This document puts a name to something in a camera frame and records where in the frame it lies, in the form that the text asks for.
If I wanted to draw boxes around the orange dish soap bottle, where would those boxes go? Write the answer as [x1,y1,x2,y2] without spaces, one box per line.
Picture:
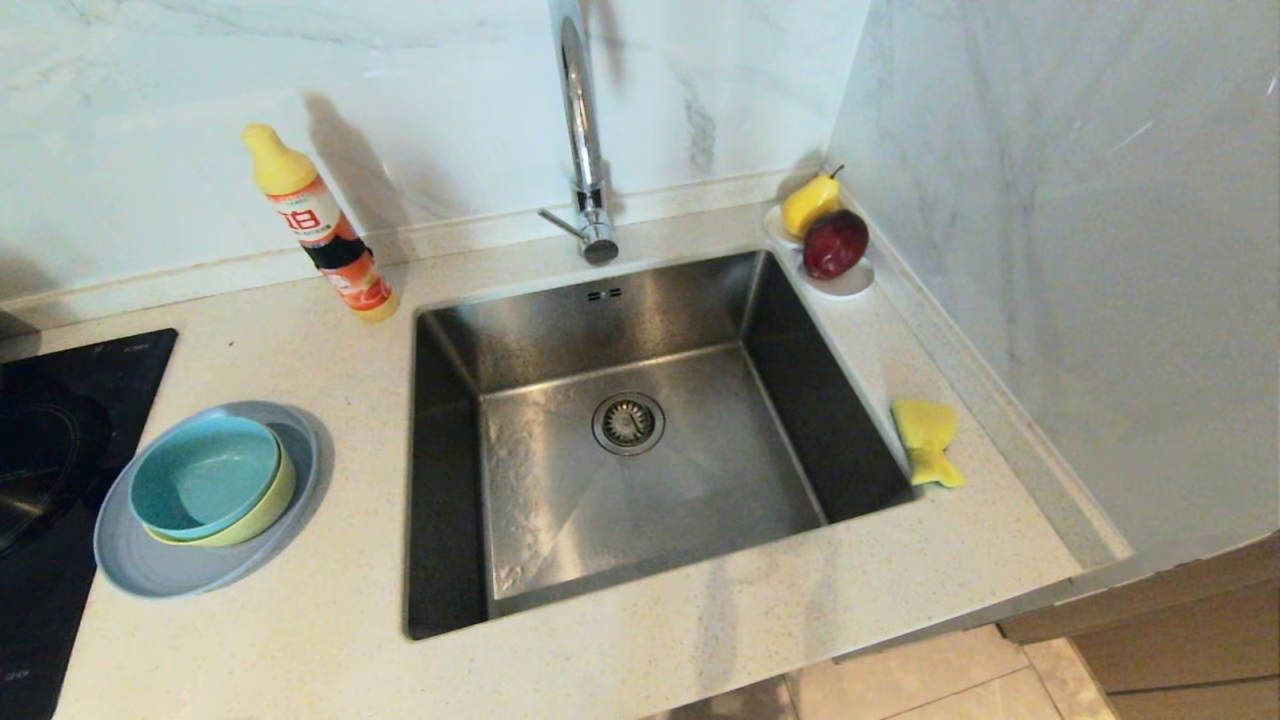
[242,122,401,323]

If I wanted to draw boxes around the metal sink drain strainer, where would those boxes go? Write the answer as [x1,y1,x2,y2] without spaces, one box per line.
[591,391,667,457]

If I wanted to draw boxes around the stainless steel sink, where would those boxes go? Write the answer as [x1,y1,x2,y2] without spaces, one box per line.
[403,247,916,641]

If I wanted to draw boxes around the chrome faucet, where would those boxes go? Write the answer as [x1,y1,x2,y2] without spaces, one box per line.
[538,0,621,266]

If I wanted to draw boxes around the yellow sponge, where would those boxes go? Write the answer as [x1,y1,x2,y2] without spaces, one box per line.
[891,399,968,489]

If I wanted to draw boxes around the small white fruit dish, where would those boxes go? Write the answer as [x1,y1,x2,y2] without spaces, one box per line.
[764,203,877,300]

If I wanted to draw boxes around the dark red apple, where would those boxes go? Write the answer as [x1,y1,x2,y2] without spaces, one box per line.
[802,209,871,281]

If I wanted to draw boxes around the yellow pear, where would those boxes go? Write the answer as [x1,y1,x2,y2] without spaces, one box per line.
[781,165,846,239]

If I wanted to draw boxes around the yellow-green bowl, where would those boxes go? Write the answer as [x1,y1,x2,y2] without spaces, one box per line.
[145,440,297,548]

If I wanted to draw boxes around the teal bowl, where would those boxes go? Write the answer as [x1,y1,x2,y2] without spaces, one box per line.
[129,416,282,542]

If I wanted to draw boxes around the gray plate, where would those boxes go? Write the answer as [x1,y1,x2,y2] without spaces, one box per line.
[93,400,323,599]

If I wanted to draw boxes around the black induction cooktop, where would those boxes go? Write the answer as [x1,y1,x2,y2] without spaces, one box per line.
[0,328,179,720]

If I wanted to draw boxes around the light wooden cabinet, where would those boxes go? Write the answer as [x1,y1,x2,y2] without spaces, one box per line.
[1000,535,1280,720]

